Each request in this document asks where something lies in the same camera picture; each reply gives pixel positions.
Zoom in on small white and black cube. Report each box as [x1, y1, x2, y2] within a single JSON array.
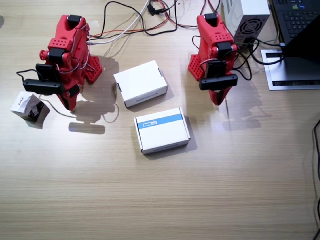
[[10, 91, 51, 123]]

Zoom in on white box with blue stripe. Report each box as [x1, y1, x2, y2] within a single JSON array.
[[133, 107, 192, 155]]

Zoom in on plain white cardboard box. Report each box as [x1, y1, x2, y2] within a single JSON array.
[[113, 59, 169, 109]]

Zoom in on black bar webcam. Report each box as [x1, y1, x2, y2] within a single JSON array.
[[23, 63, 66, 96], [199, 60, 239, 92]]

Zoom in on silver metal stand plate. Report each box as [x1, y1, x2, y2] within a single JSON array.
[[260, 48, 320, 91]]

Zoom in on white power supply unit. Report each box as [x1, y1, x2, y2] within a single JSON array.
[[221, 0, 272, 48]]

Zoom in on black laptop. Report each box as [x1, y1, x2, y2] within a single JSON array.
[[271, 0, 320, 59]]

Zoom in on black webcam cable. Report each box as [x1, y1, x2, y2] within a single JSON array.
[[16, 69, 42, 85], [191, 34, 253, 81]]

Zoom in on black power plug cable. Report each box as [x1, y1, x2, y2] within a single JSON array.
[[246, 37, 287, 66]]

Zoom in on green cable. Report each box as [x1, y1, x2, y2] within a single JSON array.
[[234, 23, 284, 49]]

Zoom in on red and orange wires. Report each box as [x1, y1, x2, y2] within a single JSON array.
[[88, 0, 201, 41]]

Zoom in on long black looping cable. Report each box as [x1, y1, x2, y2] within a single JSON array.
[[98, 0, 179, 39]]

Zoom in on black cable connector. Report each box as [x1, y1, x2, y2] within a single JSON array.
[[146, 3, 164, 17]]

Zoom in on black cable at table edge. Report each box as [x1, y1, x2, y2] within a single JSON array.
[[311, 119, 320, 240]]

